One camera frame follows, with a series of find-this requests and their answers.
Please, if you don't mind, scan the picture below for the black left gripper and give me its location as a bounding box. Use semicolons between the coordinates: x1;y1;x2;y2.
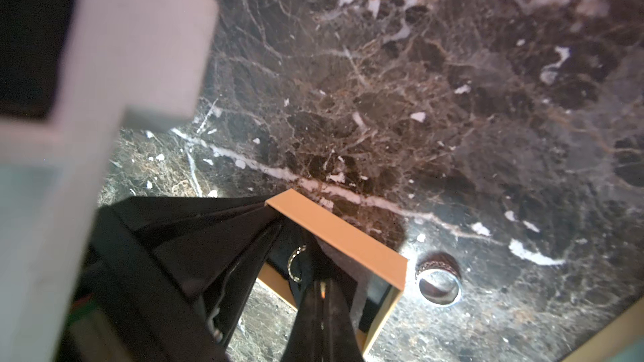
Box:
55;197;283;361

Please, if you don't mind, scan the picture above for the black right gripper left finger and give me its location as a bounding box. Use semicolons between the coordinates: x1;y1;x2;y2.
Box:
281;281;324;362

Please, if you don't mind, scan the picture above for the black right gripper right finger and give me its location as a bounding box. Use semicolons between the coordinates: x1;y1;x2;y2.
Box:
324;281;364;362

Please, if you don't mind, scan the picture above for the thin silver ring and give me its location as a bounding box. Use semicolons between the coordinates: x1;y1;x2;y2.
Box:
415;252;463;308

